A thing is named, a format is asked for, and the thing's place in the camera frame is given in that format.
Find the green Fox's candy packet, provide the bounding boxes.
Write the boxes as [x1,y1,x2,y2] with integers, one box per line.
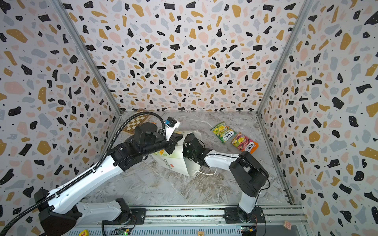
[211,122,236,144]

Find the white paper bag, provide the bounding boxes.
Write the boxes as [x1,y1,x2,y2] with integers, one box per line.
[151,130,218,177]

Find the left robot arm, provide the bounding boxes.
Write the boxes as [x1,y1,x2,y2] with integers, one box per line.
[34,117,183,236]

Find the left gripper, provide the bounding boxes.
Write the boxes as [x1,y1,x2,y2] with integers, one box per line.
[143,130,185,157]

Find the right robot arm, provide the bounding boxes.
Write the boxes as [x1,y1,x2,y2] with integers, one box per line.
[183,133,269,223]

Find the black corrugated cable conduit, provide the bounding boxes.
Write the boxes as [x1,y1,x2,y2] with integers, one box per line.
[0,111,166,236]

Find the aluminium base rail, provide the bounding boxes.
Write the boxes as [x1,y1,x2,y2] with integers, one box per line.
[66,205,312,236]

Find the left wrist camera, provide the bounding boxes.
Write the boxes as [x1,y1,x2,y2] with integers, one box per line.
[164,117,180,141]

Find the yellow block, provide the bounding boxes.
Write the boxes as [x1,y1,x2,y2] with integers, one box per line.
[79,230,90,236]

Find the pink wooden block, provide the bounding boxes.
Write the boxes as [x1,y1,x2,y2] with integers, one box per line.
[283,220,292,230]

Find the wooden chessboard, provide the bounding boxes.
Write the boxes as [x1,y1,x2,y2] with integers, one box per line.
[123,115,152,135]

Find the green circuit board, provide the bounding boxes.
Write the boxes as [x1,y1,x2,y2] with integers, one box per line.
[111,227,132,236]

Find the orange Fox's fruits packet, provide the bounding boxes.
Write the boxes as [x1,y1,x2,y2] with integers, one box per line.
[231,133,259,154]

